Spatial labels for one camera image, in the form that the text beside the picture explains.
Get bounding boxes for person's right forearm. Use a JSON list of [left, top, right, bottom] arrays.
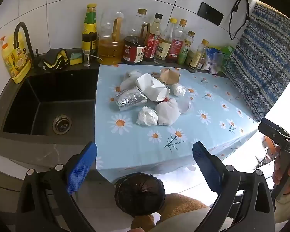
[[274, 188, 290, 223]]

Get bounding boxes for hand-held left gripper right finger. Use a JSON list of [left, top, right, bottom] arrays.
[[192, 141, 275, 232]]

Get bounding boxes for white tissue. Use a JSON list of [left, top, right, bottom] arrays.
[[120, 71, 142, 91]]

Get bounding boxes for black faucet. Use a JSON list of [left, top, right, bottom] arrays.
[[13, 22, 36, 68]]

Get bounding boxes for person's brown fleece leg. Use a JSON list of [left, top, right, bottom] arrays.
[[130, 193, 211, 232]]

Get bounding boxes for small yellow cap oil bottle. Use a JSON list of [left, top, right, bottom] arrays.
[[188, 39, 209, 73]]

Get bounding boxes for green plastic bag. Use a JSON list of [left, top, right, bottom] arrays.
[[215, 45, 235, 61]]

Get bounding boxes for blue daisy print tablecloth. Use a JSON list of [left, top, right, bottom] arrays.
[[95, 63, 264, 183]]

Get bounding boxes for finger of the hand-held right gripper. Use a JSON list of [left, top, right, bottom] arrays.
[[262, 118, 290, 141], [258, 125, 287, 143]]

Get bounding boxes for black cable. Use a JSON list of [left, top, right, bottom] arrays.
[[229, 0, 251, 40]]

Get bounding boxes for black sink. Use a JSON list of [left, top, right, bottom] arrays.
[[0, 69, 99, 142]]

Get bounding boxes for black cap bottle red label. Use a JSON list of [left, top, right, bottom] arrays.
[[143, 13, 163, 62]]

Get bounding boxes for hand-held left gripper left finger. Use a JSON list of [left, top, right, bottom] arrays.
[[16, 141, 97, 232]]

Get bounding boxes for yellow green sponge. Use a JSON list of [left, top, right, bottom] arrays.
[[70, 52, 83, 66]]

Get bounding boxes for trash bin with black bag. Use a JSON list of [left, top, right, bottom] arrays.
[[114, 173, 166, 217]]

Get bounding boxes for white paper cup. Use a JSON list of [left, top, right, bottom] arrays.
[[135, 74, 171, 102]]

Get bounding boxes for person's cream clothing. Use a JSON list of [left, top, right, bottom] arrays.
[[155, 205, 232, 232]]

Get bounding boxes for orange brown chair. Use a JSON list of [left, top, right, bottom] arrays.
[[262, 135, 277, 162]]

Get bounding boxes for yellow dish soap bottle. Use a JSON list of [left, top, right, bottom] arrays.
[[0, 32, 32, 84]]

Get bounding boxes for clear bottle beige label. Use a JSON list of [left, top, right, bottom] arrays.
[[153, 18, 178, 65]]

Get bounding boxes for person's right hand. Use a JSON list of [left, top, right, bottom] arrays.
[[273, 146, 290, 189]]

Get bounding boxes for dark bottle green yellow label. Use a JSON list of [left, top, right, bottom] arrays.
[[82, 3, 98, 56]]

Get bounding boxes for brown paper bag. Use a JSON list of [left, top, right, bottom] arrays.
[[159, 68, 181, 85]]

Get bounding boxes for white and blue plastic bag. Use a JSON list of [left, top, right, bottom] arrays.
[[203, 48, 224, 74]]

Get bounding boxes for large clear oil jug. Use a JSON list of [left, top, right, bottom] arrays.
[[97, 12, 125, 66]]

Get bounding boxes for yellow cap bottle red label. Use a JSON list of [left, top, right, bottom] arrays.
[[165, 19, 187, 63]]

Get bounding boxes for metal soap dispenser pump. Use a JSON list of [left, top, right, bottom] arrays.
[[83, 49, 104, 67]]

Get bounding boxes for white eggshell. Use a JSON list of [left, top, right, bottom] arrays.
[[179, 100, 191, 114]]

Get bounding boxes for small white ball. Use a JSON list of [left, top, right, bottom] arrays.
[[171, 83, 187, 97]]

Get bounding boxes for clear plastic bag white contents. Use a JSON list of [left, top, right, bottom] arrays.
[[136, 106, 158, 126]]

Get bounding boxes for black wall socket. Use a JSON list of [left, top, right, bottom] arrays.
[[197, 2, 224, 26]]

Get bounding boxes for metal sink drain strainer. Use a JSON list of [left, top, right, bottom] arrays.
[[53, 115, 72, 135]]

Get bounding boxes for silver foil cup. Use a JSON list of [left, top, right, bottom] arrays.
[[115, 87, 148, 112]]

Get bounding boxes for dark sauce jug red label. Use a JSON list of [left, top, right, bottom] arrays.
[[122, 8, 151, 65]]

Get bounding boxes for white mesh cloth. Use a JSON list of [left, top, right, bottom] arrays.
[[155, 98, 180, 126]]

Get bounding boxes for black and yellow cloth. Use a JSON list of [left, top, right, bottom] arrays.
[[37, 48, 70, 70]]

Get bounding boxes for blue patterned cloth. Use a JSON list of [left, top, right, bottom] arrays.
[[223, 1, 290, 123]]

